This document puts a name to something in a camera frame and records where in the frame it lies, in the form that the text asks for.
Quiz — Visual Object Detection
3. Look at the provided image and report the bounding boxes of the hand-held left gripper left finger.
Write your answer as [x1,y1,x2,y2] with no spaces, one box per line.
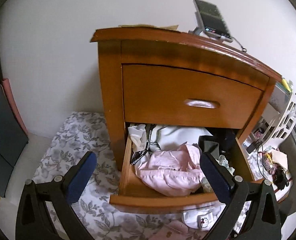
[15,151,97,240]

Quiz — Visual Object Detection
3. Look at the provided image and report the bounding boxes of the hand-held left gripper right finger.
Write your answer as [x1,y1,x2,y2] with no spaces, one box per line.
[200,152,282,240]

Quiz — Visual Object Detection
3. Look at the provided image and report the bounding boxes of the white cartoon print garment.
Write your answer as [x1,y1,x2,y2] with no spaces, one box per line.
[182,203,226,231]

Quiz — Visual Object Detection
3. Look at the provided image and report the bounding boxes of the pink garment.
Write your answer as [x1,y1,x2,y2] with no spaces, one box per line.
[134,142,209,197]

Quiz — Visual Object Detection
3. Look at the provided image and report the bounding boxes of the small patterned sock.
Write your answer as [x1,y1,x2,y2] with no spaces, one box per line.
[218,154,236,176]

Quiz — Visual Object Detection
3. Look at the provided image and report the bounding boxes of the grey floral blanket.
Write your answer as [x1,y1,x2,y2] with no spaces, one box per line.
[32,111,263,240]

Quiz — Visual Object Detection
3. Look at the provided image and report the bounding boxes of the black charger adapter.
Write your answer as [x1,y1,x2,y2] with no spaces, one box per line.
[245,141,259,155]

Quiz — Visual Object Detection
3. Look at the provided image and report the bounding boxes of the colourful packet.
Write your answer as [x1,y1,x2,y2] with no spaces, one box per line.
[262,152,276,171]

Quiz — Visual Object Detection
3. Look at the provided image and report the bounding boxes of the white garment with black band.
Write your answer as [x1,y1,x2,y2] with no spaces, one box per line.
[130,123,211,166]

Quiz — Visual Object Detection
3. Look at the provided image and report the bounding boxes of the black lace item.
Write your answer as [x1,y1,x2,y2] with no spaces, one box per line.
[272,168,292,191]

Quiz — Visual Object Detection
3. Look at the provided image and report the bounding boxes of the wooden nightstand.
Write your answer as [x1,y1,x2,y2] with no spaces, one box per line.
[89,27,283,175]

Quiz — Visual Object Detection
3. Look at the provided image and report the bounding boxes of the white lattice storage rack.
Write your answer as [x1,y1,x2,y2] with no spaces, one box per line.
[258,92,296,141]

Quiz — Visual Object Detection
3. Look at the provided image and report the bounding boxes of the pink board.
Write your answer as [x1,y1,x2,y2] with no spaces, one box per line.
[2,78,29,137]

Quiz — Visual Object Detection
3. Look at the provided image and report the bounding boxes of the shallow wooden drawer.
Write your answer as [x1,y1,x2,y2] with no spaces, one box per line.
[121,63,267,131]

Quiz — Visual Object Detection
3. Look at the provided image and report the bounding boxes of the smartphone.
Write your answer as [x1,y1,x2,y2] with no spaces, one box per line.
[193,0,234,40]

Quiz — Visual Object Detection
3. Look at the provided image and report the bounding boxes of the loose papers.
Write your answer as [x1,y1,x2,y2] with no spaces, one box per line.
[118,23,180,32]

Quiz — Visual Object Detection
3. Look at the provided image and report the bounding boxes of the black charger cable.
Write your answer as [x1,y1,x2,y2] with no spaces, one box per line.
[256,142,268,181]

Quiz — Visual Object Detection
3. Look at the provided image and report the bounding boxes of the phone cable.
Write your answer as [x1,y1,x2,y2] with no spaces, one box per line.
[231,36,247,53]

